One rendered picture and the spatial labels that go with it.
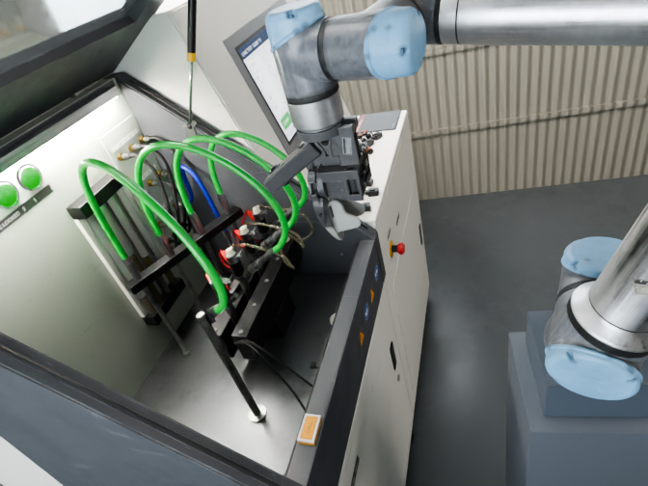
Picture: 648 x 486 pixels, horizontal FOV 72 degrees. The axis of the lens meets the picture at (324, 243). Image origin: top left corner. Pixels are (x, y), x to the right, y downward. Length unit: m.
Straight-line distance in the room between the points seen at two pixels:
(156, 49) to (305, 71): 0.63
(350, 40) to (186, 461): 0.61
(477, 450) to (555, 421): 0.88
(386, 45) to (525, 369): 0.75
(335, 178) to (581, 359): 0.41
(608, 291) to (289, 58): 0.49
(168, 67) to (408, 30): 0.74
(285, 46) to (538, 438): 0.82
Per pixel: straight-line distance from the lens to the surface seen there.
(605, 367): 0.70
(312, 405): 0.87
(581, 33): 0.63
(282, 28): 0.59
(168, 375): 1.23
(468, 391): 1.98
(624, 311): 0.66
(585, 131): 2.95
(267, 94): 1.31
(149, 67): 1.20
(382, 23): 0.55
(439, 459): 1.84
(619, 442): 1.05
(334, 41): 0.57
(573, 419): 1.01
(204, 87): 1.14
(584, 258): 0.81
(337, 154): 0.67
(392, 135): 1.60
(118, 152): 1.17
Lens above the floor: 1.66
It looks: 36 degrees down
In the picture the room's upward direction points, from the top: 17 degrees counter-clockwise
